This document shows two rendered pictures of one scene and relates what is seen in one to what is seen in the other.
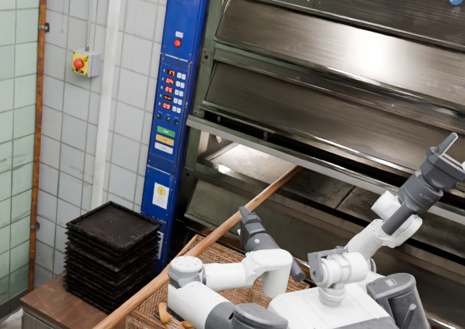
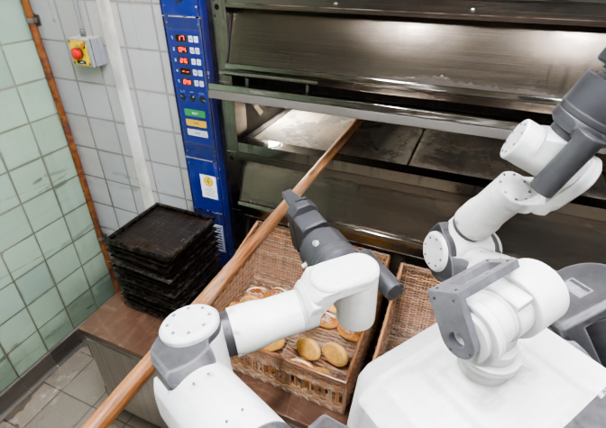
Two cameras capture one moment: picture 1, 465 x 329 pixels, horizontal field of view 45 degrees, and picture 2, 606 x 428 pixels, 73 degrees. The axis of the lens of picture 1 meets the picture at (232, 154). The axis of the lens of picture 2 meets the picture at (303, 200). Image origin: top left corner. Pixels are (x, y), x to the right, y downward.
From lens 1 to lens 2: 0.88 m
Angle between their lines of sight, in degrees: 9
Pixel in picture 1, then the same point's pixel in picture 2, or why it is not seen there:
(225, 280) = (270, 330)
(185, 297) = (179, 415)
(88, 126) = (116, 125)
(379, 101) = (452, 7)
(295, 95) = (335, 30)
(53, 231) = not seen: hidden behind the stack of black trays
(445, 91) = not seen: outside the picture
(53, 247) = not seen: hidden behind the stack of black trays
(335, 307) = (503, 387)
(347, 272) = (530, 318)
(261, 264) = (328, 290)
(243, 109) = (275, 63)
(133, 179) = (178, 175)
